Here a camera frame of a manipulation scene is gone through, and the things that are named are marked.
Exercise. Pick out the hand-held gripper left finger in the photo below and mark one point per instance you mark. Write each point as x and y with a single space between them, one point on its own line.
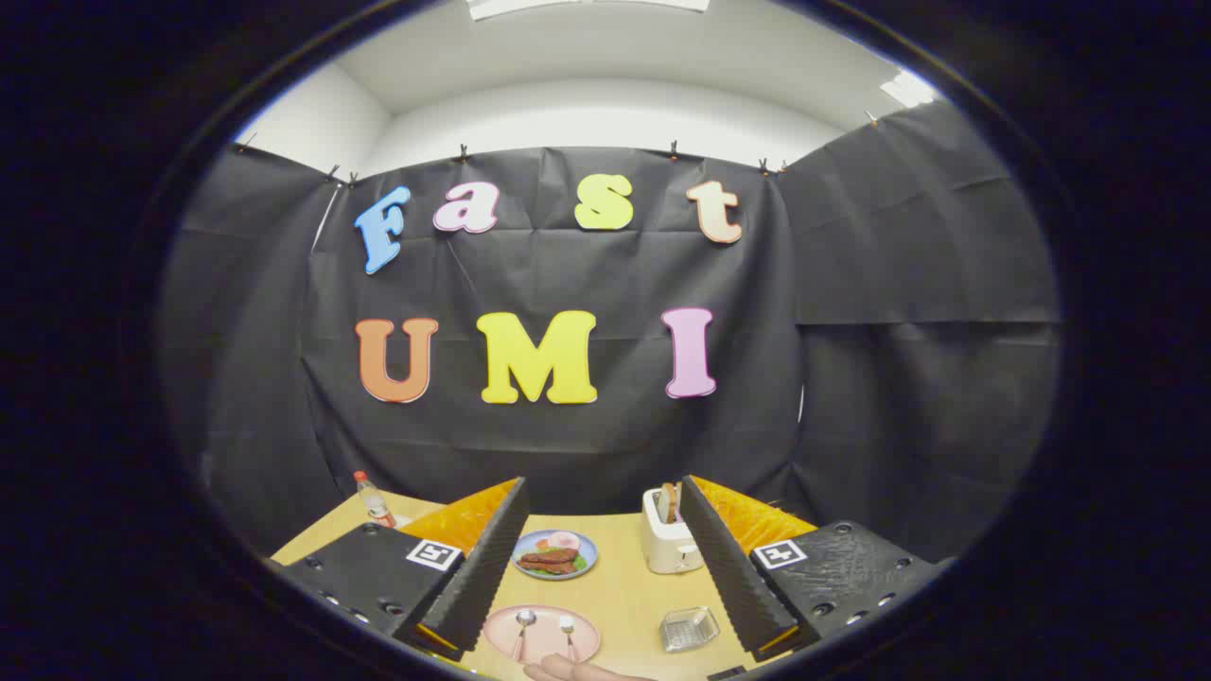
482 577

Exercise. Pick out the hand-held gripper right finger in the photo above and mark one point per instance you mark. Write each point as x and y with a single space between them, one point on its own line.
728 577

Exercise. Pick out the brown meat strips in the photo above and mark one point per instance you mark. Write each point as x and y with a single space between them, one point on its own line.
549 561

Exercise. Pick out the white toaster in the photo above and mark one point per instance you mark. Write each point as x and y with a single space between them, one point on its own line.
665 549

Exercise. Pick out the pink ham slice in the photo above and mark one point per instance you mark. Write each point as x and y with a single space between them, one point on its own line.
563 540

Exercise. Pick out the pink plate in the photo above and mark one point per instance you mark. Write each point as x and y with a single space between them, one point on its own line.
544 645

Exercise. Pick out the small black box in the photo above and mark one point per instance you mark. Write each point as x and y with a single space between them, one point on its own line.
727 673

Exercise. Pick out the brown toast slice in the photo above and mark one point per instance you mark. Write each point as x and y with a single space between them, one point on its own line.
668 501

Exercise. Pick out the blue plate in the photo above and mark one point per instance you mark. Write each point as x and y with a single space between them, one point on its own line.
587 558

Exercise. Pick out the clear plastic water bottle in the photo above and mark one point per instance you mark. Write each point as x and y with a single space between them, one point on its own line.
374 501

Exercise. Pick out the ceiling light panel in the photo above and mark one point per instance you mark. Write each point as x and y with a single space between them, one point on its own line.
587 6
908 88

